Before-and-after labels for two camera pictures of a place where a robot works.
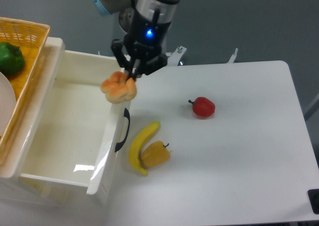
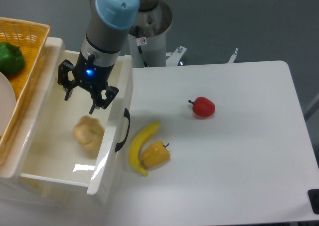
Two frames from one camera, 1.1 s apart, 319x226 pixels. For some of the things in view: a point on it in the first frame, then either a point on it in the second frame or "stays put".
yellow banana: [136, 145] stays put
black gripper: [144, 44] -> [94, 79]
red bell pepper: [203, 107] stays put
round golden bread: [118, 88] -> [89, 132]
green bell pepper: [12, 59] stays put
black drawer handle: [119, 145] stays put
